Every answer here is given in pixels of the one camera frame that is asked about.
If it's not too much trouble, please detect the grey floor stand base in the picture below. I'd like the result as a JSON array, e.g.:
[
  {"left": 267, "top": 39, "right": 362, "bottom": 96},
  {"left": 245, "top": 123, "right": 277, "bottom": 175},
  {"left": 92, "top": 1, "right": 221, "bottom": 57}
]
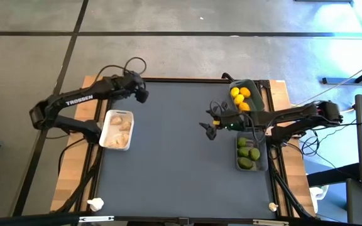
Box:
[{"left": 321, "top": 61, "right": 362, "bottom": 85}]

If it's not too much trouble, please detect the translucent grey plastic basket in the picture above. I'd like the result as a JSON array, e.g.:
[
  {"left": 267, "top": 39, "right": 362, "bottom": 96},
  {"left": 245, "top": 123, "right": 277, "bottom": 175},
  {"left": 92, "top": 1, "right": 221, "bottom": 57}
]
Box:
[{"left": 234, "top": 130, "right": 269, "bottom": 172}]

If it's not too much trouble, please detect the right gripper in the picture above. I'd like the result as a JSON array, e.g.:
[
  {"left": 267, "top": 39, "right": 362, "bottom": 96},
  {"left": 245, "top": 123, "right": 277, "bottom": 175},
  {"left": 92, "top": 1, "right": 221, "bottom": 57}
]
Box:
[{"left": 199, "top": 110, "right": 250, "bottom": 141}]

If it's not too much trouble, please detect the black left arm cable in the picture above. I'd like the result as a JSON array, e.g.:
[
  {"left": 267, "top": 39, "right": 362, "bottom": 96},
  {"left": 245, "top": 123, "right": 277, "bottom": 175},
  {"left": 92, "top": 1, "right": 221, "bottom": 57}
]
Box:
[{"left": 93, "top": 56, "right": 147, "bottom": 83}]

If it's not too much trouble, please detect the white plastic object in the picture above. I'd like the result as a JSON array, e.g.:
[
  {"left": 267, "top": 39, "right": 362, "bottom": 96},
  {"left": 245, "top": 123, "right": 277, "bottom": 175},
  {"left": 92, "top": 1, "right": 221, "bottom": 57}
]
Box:
[{"left": 309, "top": 185, "right": 329, "bottom": 214}]

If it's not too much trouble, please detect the dark grey table mat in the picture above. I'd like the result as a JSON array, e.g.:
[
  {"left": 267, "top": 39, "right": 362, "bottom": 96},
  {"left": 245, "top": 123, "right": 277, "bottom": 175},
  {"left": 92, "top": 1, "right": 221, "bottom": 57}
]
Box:
[{"left": 94, "top": 80, "right": 276, "bottom": 220}]

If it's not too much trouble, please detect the green grey plastic basket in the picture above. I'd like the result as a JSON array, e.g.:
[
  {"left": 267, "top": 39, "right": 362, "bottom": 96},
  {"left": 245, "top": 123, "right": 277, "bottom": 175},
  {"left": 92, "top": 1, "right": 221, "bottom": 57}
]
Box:
[{"left": 229, "top": 78, "right": 266, "bottom": 113}]

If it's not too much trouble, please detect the white plastic basket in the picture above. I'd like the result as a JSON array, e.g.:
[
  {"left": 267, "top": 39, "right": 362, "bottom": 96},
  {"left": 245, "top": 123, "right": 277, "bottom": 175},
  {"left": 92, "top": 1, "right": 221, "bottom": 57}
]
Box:
[{"left": 99, "top": 109, "right": 134, "bottom": 151}]

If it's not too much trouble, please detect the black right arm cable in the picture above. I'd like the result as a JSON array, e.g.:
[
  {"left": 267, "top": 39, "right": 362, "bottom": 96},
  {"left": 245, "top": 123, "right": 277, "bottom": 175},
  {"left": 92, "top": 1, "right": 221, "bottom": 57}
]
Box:
[{"left": 208, "top": 99, "right": 232, "bottom": 119}]

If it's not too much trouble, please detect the coiled black cable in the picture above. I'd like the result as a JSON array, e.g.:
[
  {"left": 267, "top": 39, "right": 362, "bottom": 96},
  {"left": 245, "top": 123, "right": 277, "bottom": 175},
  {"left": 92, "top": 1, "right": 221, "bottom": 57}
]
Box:
[{"left": 300, "top": 134, "right": 321, "bottom": 157}]

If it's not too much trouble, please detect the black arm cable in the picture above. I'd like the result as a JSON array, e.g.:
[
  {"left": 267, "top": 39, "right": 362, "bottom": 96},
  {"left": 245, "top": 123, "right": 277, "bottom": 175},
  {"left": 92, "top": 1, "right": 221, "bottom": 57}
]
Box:
[
  {"left": 93, "top": 56, "right": 147, "bottom": 83},
  {"left": 208, "top": 99, "right": 232, "bottom": 119}
]

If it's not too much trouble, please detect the large white garlic bulb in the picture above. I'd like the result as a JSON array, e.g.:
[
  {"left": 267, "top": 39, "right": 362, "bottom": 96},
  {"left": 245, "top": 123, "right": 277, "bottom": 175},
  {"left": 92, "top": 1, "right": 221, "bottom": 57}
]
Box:
[{"left": 87, "top": 197, "right": 105, "bottom": 212}]

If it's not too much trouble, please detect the pale floor cable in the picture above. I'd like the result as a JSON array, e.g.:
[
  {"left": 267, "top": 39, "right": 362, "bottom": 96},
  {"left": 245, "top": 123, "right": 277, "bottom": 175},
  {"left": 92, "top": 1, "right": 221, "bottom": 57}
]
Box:
[{"left": 315, "top": 55, "right": 362, "bottom": 97}]

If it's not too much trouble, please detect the silver aluminium extrusion bar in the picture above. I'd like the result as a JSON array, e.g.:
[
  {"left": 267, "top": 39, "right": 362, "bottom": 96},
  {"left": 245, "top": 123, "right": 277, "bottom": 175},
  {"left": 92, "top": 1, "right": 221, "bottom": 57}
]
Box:
[
  {"left": 252, "top": 219, "right": 290, "bottom": 226},
  {"left": 79, "top": 215, "right": 115, "bottom": 223}
]

